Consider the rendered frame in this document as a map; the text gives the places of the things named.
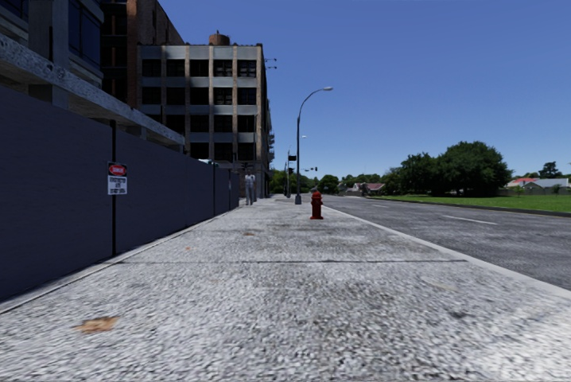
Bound red brick building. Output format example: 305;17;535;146
100;0;185;111

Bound grey concrete building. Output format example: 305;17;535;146
0;0;186;154

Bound pale low house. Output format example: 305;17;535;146
504;177;571;191

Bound red roofed house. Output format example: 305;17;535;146
351;182;386;196

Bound traffic light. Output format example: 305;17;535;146
284;149;319;199

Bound grey street lamp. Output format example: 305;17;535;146
293;86;335;206

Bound tan concrete building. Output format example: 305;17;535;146
137;31;276;199

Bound red and white warning sign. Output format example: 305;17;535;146
107;162;129;197

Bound person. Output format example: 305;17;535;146
244;173;258;207

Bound dark blue hoarding fence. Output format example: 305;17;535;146
0;77;241;309

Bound trees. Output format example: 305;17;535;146
269;169;340;195
380;140;514;198

